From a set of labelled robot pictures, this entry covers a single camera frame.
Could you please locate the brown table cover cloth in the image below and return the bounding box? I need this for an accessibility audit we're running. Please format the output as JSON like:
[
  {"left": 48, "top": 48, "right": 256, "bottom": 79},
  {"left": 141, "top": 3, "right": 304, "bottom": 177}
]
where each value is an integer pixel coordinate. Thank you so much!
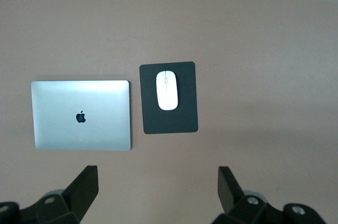
[{"left": 0, "top": 0, "right": 338, "bottom": 224}]

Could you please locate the white computer mouse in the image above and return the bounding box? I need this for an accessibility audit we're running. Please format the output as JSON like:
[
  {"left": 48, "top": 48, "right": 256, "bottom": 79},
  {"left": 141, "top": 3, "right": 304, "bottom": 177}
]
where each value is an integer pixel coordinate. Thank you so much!
[{"left": 155, "top": 70, "right": 179, "bottom": 111}]

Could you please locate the black mouse pad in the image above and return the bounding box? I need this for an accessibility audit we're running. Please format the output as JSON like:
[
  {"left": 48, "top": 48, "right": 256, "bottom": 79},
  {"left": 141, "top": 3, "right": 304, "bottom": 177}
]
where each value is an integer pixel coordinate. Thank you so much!
[{"left": 138, "top": 61, "right": 199, "bottom": 135}]

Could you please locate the silver closed laptop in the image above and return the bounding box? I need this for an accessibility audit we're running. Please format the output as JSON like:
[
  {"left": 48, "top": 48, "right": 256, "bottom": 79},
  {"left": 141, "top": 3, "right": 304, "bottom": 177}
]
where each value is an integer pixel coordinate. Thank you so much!
[{"left": 30, "top": 80, "right": 133, "bottom": 152}]

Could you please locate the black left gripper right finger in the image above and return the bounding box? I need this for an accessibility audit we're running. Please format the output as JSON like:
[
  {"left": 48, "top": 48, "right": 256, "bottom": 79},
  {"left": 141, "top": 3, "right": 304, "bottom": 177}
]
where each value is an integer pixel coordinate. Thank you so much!
[{"left": 210, "top": 165, "right": 327, "bottom": 224}]

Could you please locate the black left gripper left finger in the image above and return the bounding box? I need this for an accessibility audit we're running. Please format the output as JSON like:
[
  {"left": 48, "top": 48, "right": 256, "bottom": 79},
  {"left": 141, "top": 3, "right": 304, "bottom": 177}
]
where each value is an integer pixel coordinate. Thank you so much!
[{"left": 0, "top": 165, "right": 100, "bottom": 224}]

